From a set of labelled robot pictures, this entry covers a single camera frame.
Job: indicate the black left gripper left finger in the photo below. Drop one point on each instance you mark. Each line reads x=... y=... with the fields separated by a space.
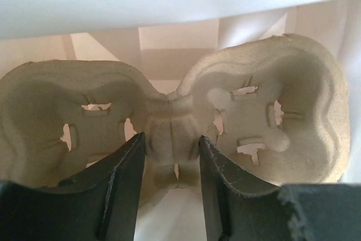
x=99 y=203

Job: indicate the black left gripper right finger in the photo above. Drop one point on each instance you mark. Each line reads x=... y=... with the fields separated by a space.
x=240 y=206

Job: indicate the cardboard cup carrier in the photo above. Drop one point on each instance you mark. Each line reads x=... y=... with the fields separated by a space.
x=278 y=107

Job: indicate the brown paper bag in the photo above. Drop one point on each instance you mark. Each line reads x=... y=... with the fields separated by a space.
x=169 y=12

